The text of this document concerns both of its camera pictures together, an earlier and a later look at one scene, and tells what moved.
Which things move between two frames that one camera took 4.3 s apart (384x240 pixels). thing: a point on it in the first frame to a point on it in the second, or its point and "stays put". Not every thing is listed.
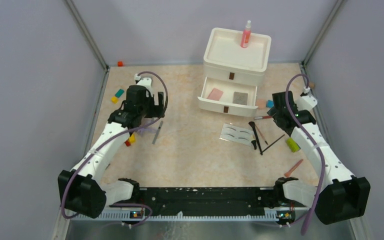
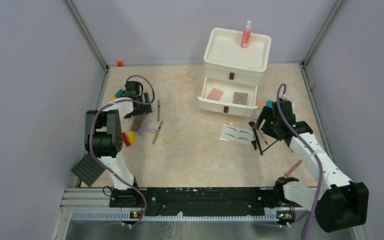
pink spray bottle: [246, 35] stays put
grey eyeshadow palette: [240, 98] stays put
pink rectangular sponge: [215, 94] stays put
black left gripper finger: [160, 107] to [146, 97]
